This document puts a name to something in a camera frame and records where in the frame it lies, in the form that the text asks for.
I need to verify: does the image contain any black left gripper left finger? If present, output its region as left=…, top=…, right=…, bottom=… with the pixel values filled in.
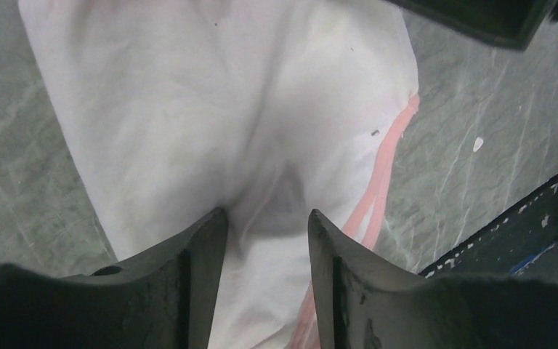
left=0, top=209, right=228, bottom=348

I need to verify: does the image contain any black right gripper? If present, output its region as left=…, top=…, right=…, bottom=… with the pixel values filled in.
left=389, top=0, right=556, bottom=51

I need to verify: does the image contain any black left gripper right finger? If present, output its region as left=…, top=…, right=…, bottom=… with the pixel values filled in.
left=308, top=210, right=558, bottom=348

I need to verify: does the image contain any white pink-trimmed underwear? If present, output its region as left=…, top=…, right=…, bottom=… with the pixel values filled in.
left=18, top=1, right=419, bottom=348

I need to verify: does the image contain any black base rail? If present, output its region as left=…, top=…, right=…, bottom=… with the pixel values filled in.
left=419, top=174, right=558, bottom=278

